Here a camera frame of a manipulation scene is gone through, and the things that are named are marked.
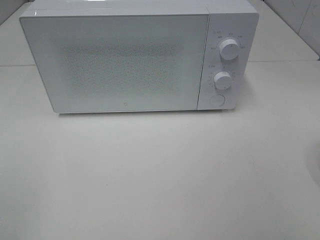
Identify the white microwave door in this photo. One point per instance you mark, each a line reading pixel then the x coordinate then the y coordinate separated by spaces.
pixel 119 63

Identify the white microwave oven body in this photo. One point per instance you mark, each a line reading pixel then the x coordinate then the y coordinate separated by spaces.
pixel 226 19

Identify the upper white power knob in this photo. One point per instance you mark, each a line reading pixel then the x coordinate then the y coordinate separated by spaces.
pixel 229 48

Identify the lower white timer knob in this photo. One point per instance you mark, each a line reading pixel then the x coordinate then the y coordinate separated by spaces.
pixel 222 80

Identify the round white door button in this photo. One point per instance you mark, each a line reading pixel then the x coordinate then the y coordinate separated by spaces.
pixel 217 101

